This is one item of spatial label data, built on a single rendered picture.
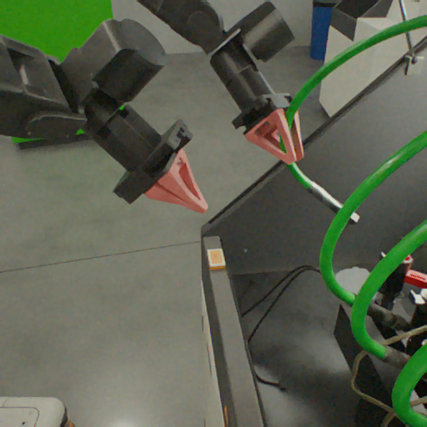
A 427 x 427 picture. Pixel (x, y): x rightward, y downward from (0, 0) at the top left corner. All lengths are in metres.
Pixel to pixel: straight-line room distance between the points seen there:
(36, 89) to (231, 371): 0.47
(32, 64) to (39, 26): 3.22
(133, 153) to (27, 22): 3.21
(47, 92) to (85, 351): 1.66
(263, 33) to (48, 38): 3.10
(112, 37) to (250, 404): 0.50
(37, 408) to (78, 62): 1.24
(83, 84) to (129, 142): 0.08
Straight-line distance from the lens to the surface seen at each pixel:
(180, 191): 0.48
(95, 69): 0.43
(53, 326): 2.14
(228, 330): 0.73
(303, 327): 0.91
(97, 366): 1.93
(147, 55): 0.44
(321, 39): 6.71
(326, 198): 0.69
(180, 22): 0.67
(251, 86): 0.65
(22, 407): 1.56
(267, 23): 0.67
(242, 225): 0.93
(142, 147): 0.47
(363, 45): 0.61
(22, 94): 0.40
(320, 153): 0.89
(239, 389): 0.66
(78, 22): 3.68
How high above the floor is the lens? 1.50
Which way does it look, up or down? 33 degrees down
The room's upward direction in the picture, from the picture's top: straight up
